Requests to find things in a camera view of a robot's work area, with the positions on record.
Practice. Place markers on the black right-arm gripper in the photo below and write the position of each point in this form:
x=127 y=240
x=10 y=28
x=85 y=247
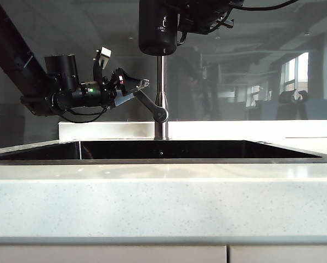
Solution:
x=213 y=16

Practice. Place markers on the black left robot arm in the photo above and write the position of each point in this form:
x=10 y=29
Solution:
x=10 y=49

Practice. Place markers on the black mug with steel rim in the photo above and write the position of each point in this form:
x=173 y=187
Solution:
x=152 y=27

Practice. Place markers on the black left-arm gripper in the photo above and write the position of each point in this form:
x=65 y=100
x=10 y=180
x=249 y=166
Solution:
x=111 y=87

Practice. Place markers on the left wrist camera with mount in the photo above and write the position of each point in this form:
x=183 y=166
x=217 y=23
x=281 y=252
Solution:
x=106 y=53

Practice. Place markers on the dark steel sink basin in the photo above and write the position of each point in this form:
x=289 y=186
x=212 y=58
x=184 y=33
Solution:
x=207 y=150

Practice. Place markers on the white cabinet door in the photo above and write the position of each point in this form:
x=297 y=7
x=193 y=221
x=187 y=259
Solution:
x=284 y=256

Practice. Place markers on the steel kitchen faucet pipe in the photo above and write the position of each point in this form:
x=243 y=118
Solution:
x=162 y=76

